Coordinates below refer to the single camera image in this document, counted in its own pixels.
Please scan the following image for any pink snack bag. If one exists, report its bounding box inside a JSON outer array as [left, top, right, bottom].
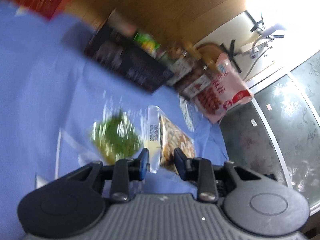
[[194, 52, 253, 124]]

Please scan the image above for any yellow green snack packet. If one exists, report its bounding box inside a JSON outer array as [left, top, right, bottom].
[[132, 30, 162, 55]]

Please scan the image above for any green leaf print snack packet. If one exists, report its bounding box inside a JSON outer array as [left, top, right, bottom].
[[90, 109, 144, 165]]

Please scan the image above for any gold lid nut jar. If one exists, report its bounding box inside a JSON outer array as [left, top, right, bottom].
[[179, 62, 215, 99], [164, 46, 198, 85]]

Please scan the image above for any small round wooden board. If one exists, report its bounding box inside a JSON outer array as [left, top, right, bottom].
[[196, 43, 223, 63]]

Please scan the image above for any small clear packet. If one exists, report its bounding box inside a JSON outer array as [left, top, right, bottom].
[[179, 97, 195, 132]]

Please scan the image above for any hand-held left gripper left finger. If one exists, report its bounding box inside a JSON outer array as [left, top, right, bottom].
[[65, 148, 150, 203]]

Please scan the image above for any black box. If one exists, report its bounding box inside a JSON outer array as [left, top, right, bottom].
[[84, 25, 174, 94]]

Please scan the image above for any clear nut snack packet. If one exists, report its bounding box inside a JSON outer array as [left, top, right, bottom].
[[141, 105, 196, 174]]

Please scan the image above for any blue cloth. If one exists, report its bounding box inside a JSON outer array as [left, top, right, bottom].
[[0, 0, 229, 240]]

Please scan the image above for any white wall device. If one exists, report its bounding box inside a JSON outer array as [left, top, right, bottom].
[[241, 22, 285, 60]]

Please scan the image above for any black tape cross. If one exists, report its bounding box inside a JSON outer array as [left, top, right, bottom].
[[220, 39, 242, 73]]

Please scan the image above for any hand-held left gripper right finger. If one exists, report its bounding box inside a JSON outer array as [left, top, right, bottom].
[[173, 147, 263, 202]]

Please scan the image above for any large wooden board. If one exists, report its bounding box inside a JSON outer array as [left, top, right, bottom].
[[62, 0, 247, 53]]

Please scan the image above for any frosted glass sliding door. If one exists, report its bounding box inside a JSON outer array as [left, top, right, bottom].
[[220, 55, 320, 205]]

